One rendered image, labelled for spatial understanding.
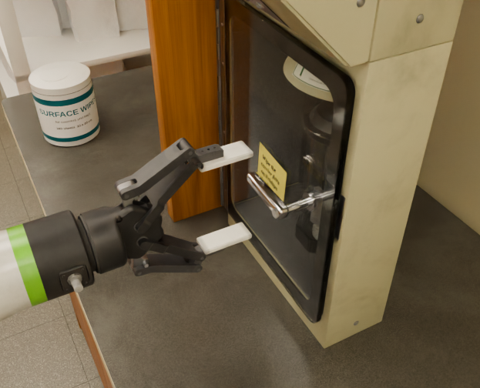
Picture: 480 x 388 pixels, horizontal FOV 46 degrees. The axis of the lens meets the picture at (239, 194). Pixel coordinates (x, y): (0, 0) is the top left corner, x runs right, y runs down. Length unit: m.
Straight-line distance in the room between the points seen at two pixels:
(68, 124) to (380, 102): 0.82
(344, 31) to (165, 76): 0.43
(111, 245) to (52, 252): 0.06
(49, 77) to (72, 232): 0.70
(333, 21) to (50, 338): 1.80
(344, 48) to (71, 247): 0.35
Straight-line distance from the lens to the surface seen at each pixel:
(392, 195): 0.73
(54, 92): 1.26
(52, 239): 0.64
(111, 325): 0.93
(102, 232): 0.65
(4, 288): 0.64
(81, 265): 0.64
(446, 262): 1.06
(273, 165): 0.78
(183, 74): 0.92
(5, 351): 2.18
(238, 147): 0.69
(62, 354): 2.11
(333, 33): 0.54
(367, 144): 0.64
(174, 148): 0.65
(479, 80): 1.08
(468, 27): 1.08
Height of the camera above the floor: 1.66
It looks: 39 degrees down
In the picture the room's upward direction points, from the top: straight up
